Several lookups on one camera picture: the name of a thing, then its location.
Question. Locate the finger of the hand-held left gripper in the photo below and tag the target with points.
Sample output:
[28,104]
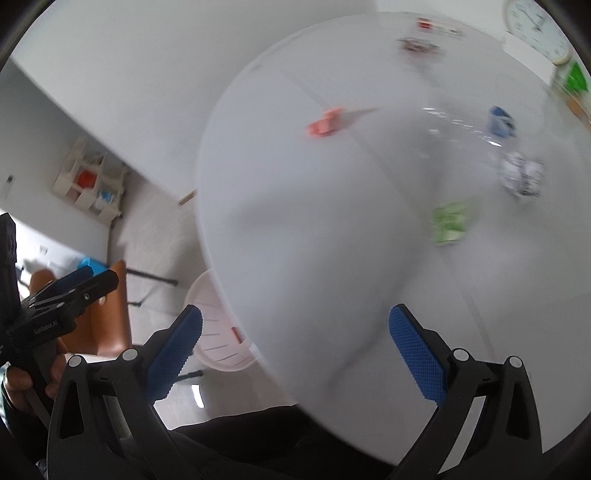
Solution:
[90,290]
[76,277]

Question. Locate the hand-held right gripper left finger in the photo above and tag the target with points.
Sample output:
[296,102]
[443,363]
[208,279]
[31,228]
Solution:
[178,350]

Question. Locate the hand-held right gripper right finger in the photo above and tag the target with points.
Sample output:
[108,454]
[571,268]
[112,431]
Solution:
[418,355]

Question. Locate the pink waste basket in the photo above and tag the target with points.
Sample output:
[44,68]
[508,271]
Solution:
[219,323]

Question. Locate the person's left hand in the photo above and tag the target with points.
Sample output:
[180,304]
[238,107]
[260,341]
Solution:
[18,383]

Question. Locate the blue bin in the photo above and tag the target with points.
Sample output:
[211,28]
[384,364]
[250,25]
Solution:
[88,264]

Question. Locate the orange chair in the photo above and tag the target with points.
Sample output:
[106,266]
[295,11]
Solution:
[99,318]

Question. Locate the blue and white packet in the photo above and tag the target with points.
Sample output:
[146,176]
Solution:
[105,197]

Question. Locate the cream shelf rack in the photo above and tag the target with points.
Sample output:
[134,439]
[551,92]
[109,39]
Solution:
[90,182]

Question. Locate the red container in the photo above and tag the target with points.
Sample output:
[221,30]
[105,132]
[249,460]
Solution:
[86,179]

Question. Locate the black trousers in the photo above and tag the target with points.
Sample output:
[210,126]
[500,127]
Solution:
[258,443]

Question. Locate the green crumpled wrapper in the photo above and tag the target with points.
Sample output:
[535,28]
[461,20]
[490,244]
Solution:
[448,224]

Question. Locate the crumpled grey paper ball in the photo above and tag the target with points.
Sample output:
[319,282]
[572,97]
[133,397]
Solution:
[521,175]

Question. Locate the crushed clear plastic bottle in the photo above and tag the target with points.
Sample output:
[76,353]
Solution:
[461,125]

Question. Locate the crumpled blue paper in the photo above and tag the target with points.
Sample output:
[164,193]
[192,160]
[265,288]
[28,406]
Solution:
[501,121]

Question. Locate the crumpled pink paper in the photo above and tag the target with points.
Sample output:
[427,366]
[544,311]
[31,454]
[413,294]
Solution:
[325,122]

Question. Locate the clear crumpled wrapper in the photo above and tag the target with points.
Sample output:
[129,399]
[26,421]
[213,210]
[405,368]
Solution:
[418,46]

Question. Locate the green plastic bag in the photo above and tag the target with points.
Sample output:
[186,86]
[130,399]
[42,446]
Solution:
[576,76]

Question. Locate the red and white small box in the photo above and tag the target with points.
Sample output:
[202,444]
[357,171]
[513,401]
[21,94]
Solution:
[438,26]

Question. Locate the round wall clock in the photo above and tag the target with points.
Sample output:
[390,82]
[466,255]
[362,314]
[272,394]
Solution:
[538,28]

